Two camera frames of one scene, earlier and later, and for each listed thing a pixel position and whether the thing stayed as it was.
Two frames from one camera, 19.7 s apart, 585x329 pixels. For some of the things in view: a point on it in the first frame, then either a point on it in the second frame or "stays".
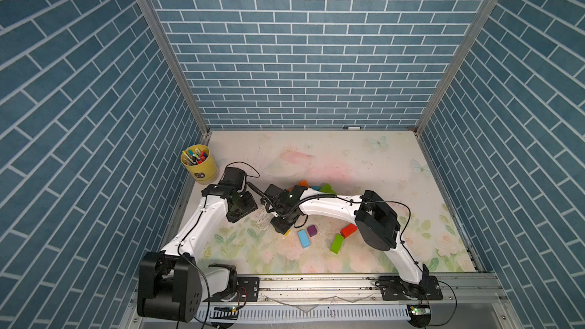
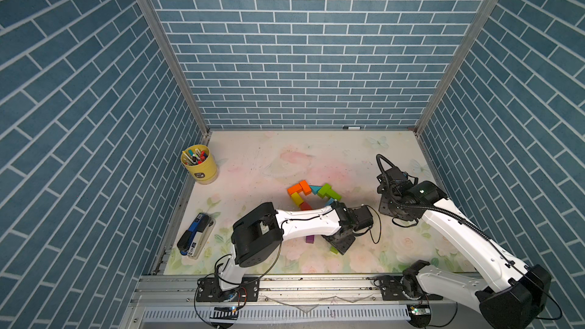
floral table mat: x=392 y=162 stays
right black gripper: x=277 y=227 to x=382 y=206
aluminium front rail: x=470 y=301 stays
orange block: x=304 y=183 stays
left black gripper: x=250 y=205 to x=342 y=248
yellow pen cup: x=198 y=160 stays
